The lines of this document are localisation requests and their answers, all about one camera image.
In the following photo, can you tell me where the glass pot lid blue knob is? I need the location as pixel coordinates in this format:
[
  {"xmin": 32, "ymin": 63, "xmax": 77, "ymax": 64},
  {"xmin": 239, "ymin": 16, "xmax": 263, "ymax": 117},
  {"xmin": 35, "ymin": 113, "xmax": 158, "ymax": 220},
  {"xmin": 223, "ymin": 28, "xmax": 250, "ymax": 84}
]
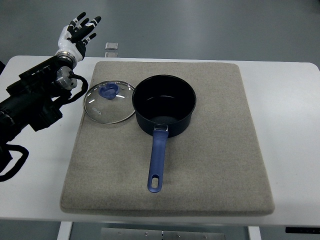
[{"xmin": 83, "ymin": 80, "xmax": 135, "ymax": 125}]

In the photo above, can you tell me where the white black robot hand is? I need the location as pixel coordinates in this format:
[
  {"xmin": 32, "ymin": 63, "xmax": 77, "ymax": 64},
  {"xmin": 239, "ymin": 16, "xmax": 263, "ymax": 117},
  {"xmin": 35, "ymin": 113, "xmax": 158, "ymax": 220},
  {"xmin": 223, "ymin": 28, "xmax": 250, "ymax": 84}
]
[{"xmin": 55, "ymin": 12, "xmax": 102, "ymax": 69}]

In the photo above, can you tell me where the white table leg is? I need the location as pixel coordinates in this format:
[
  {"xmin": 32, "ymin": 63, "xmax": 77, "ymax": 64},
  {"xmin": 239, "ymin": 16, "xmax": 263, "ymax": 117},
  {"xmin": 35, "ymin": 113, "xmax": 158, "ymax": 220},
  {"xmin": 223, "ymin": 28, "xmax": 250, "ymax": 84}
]
[
  {"xmin": 56, "ymin": 221, "xmax": 73, "ymax": 240},
  {"xmin": 247, "ymin": 226, "xmax": 262, "ymax": 240}
]

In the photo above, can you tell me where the beige felt mat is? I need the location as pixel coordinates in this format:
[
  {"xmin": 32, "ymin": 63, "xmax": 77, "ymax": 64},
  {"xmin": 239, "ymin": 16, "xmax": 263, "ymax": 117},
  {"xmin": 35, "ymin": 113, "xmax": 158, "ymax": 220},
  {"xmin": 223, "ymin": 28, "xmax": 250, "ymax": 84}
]
[{"xmin": 59, "ymin": 60, "xmax": 275, "ymax": 217}]

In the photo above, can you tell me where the white table leg right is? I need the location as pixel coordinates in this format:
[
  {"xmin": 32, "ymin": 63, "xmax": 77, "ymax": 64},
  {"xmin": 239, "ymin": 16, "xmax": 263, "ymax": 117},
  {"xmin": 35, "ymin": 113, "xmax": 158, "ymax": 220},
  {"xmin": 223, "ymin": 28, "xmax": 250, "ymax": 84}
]
[{"xmin": 247, "ymin": 226, "xmax": 262, "ymax": 240}]

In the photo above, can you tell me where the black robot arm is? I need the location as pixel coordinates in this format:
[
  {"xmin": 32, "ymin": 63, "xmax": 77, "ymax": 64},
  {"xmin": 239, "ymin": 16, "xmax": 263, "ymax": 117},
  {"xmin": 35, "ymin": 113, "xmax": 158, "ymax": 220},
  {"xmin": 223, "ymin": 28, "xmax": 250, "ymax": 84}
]
[{"xmin": 0, "ymin": 55, "xmax": 89, "ymax": 182}]

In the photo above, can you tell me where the clear floor marker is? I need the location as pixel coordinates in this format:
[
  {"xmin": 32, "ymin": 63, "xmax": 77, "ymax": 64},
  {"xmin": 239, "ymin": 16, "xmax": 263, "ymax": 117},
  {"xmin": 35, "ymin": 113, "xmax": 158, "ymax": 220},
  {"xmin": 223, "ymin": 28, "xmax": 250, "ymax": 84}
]
[
  {"xmin": 105, "ymin": 42, "xmax": 119, "ymax": 50},
  {"xmin": 104, "ymin": 51, "xmax": 118, "ymax": 58}
]

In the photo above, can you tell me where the white table leg left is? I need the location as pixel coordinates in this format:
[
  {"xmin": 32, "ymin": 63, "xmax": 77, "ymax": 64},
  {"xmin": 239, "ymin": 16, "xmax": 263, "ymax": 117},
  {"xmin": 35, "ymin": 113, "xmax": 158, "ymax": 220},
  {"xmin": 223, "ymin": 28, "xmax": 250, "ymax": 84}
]
[{"xmin": 56, "ymin": 221, "xmax": 73, "ymax": 240}]

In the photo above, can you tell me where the black table control panel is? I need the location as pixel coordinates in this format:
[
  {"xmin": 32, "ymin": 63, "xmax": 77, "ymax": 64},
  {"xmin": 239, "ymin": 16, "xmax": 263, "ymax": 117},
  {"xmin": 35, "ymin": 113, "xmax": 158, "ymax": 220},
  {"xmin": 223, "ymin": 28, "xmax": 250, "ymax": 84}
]
[{"xmin": 285, "ymin": 227, "xmax": 320, "ymax": 235}]

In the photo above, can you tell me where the grey metal plate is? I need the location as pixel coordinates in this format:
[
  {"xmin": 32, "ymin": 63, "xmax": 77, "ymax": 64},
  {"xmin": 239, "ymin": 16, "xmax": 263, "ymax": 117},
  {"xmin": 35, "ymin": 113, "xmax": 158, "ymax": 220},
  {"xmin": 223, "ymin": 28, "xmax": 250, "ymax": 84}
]
[{"xmin": 100, "ymin": 227, "xmax": 226, "ymax": 240}]

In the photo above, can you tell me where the clear floor marker lower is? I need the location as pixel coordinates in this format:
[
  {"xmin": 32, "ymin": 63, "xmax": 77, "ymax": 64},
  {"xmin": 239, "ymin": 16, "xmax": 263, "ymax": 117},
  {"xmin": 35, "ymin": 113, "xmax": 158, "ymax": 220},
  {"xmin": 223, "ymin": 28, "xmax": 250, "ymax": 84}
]
[{"xmin": 104, "ymin": 51, "xmax": 118, "ymax": 58}]

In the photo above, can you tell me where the dark blue saucepan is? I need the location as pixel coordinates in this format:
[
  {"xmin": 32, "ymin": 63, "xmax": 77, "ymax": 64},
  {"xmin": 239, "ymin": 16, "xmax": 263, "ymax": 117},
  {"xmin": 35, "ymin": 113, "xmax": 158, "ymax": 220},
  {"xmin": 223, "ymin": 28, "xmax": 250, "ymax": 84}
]
[{"xmin": 132, "ymin": 74, "xmax": 197, "ymax": 193}]

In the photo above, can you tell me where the clear floor marker upper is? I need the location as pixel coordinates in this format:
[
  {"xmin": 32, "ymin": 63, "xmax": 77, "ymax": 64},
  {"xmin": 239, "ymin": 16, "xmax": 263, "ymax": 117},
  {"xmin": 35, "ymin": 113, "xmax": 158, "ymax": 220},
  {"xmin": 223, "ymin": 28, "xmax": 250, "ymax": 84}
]
[{"xmin": 105, "ymin": 42, "xmax": 119, "ymax": 50}]

